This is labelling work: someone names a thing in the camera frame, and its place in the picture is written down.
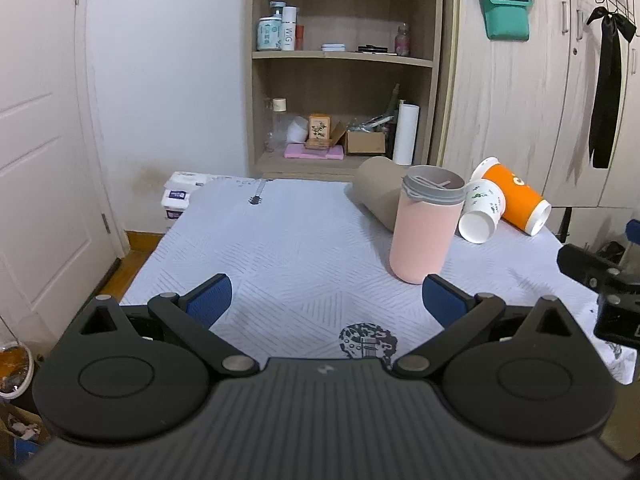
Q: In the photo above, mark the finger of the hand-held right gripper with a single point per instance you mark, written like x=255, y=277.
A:
x=580, y=260

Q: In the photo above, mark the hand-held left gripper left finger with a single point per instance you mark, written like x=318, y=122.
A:
x=212, y=300

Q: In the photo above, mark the orange bowl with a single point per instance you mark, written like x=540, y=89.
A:
x=12, y=367

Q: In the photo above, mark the black ribbon bow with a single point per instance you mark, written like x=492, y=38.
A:
x=607, y=95

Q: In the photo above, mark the clear glass bottle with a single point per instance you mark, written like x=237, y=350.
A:
x=275, y=120

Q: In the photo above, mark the pink cup with grey lid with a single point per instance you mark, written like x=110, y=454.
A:
x=422, y=240

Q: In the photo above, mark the floral printed box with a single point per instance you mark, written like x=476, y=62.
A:
x=319, y=127

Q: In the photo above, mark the white tissue pack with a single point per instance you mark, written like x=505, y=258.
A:
x=180, y=195

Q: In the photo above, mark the small pink bottle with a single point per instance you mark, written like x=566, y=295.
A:
x=402, y=42

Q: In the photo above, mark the pink flat box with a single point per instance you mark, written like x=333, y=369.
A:
x=312, y=152

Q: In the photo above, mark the orange paper cup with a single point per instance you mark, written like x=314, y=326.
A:
x=517, y=197

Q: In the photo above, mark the flat white tin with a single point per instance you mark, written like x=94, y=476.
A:
x=333, y=48

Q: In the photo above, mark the wooden wardrobe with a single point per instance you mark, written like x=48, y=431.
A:
x=545, y=110

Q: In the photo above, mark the small red tube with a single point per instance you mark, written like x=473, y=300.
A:
x=300, y=37

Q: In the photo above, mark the beige cup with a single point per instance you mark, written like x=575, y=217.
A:
x=375, y=190

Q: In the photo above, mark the white paper roll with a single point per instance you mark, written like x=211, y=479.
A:
x=406, y=135

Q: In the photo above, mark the teal and white jar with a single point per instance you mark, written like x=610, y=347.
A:
x=269, y=35

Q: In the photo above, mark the white plastic cup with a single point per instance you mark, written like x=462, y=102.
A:
x=298, y=130

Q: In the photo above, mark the brown cardboard box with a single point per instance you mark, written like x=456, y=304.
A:
x=20, y=430

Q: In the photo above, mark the white cosmetic bottle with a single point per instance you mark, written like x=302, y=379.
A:
x=289, y=30

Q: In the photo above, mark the open cardboard box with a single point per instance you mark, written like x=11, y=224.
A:
x=365, y=143

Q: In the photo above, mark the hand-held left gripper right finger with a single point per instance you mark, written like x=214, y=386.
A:
x=442, y=301

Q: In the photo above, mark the white floral paper cup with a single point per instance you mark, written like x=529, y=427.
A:
x=480, y=215

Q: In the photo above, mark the flat black case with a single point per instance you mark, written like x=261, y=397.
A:
x=373, y=49

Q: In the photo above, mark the white door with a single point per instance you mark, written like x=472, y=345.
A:
x=40, y=160

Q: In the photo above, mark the wooden shelf unit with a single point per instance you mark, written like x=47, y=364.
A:
x=345, y=90

